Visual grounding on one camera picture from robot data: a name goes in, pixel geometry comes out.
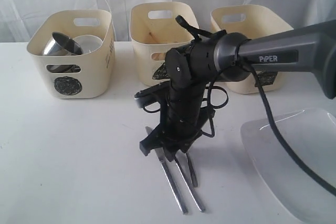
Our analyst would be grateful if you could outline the steel spoon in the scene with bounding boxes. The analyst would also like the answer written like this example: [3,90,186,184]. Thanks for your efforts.
[174,156,206,212]

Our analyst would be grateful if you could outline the steel fork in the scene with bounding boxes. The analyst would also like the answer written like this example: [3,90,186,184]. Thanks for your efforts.
[186,152,198,188]

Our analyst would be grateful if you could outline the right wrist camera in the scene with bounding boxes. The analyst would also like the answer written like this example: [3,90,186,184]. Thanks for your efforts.
[134,81,170,109]

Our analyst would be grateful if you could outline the cream bin with triangle mark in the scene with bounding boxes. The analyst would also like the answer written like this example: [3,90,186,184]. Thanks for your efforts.
[130,2,198,86]

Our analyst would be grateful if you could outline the white square plate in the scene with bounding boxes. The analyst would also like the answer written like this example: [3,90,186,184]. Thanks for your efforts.
[240,108,335,223]

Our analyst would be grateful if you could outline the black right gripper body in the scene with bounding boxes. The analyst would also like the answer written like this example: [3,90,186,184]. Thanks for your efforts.
[140,83,215,156]

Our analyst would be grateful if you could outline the white ceramic bowl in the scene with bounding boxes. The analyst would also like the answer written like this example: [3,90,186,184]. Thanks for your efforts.
[73,35,103,54]

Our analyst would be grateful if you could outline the slanted wooden chopstick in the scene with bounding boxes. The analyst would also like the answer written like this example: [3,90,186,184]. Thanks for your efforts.
[147,31,166,61]

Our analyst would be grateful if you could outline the steel mug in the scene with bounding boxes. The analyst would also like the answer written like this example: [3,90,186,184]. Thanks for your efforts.
[41,31,83,73]

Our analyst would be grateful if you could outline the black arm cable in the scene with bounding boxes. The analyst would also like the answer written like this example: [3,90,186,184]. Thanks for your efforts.
[143,15,336,196]

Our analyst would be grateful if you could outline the cream bin with square mark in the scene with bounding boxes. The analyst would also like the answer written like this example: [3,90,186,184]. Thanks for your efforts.
[211,4,293,94]

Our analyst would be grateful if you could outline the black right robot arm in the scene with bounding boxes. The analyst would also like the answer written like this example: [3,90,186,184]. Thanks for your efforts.
[135,21,335,159]

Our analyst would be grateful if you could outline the steel table knife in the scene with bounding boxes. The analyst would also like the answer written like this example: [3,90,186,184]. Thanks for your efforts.
[144,126,188,215]

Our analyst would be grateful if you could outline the cream bin with circle mark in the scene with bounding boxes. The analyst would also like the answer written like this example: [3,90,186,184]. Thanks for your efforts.
[27,9,115,99]

